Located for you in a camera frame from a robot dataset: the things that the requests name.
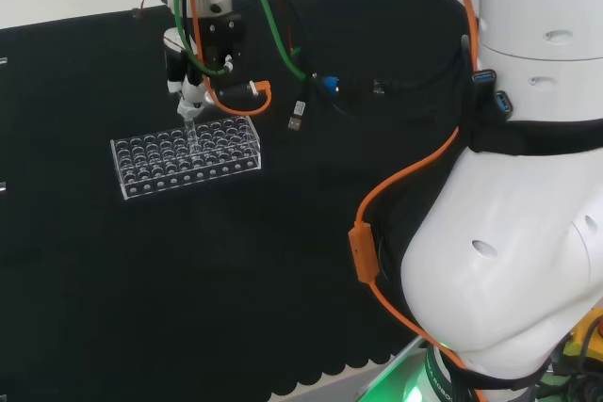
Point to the blue connector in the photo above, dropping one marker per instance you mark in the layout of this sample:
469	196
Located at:
330	84

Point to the pale board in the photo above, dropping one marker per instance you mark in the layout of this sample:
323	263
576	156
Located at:
367	383

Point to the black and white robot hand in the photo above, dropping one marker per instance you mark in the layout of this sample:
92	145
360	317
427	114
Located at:
221	39

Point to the clear glass test tube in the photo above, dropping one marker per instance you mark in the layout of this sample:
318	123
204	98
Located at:
190	131

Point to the yellow stop button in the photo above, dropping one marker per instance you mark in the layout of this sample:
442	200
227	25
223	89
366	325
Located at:
584	331

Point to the black hub with blue ports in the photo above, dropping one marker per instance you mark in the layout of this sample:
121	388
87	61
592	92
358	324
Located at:
485	76

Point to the clear acrylic test tube rack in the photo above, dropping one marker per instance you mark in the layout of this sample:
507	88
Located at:
141	185

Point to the black bench cloth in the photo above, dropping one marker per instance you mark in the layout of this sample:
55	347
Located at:
235	256

